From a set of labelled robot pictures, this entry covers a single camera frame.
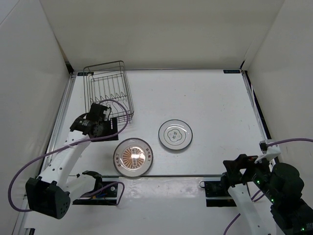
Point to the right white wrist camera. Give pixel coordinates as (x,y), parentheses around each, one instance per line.
(269,149)

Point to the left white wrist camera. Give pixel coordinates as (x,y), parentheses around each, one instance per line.
(106,112)

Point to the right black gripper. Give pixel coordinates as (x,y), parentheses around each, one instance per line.
(242,161)

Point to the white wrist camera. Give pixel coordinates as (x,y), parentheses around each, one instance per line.
(106,112)
(269,149)

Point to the white plate orange sunburst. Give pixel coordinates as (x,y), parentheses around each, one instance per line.
(133,158)

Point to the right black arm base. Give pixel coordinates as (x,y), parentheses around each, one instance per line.
(216,191)

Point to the blue label on table edge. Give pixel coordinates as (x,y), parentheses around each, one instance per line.
(231,71)

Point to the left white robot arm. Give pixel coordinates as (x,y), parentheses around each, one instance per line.
(52,192)

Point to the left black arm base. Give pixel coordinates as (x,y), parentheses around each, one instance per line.
(106,197)

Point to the grey wire dish rack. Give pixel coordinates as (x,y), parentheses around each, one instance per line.
(108,84)

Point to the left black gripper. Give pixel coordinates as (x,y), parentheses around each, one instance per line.
(115,129)

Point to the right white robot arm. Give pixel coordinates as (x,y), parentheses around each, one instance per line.
(281,185)

